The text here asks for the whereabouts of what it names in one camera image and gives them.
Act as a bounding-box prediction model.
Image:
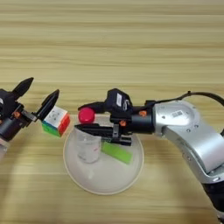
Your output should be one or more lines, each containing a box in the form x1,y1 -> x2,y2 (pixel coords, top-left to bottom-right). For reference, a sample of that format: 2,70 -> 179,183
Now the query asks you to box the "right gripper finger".
78,101 -> 109,114
73,123 -> 118,138

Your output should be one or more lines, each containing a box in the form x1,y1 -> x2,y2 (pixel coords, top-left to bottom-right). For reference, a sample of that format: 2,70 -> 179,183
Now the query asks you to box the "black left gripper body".
0,103 -> 39,143

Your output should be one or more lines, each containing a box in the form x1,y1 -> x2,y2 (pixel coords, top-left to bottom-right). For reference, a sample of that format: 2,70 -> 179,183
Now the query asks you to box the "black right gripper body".
109,108 -> 156,147

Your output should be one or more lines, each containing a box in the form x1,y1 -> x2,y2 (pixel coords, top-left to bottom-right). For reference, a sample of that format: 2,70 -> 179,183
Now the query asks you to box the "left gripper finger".
11,77 -> 35,99
36,88 -> 60,123

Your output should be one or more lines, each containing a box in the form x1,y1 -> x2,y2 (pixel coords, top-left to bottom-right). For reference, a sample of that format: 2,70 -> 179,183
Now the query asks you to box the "multicoloured puzzle cube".
41,105 -> 72,138

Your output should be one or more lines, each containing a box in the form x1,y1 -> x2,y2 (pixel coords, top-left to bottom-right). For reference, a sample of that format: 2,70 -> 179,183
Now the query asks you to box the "clear bottle with red cap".
73,107 -> 103,165

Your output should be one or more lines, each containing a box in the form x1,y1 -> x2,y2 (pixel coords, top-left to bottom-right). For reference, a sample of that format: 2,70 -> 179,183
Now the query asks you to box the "green rectangular block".
101,142 -> 134,165

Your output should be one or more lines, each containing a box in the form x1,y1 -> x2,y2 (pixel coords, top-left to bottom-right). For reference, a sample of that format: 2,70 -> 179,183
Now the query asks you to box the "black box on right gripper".
104,87 -> 134,116

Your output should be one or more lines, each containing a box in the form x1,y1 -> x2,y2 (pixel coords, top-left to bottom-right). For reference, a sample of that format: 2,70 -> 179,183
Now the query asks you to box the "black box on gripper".
0,88 -> 19,118
104,87 -> 134,116

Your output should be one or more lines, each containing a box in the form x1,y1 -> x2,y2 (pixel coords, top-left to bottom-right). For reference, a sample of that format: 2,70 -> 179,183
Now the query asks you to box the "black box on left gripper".
0,88 -> 19,118

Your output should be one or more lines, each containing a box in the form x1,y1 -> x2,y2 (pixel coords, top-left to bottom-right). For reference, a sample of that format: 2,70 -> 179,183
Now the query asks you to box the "round beige plate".
62,113 -> 145,196

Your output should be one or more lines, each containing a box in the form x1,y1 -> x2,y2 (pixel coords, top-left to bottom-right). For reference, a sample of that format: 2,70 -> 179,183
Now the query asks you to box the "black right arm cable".
144,90 -> 224,109

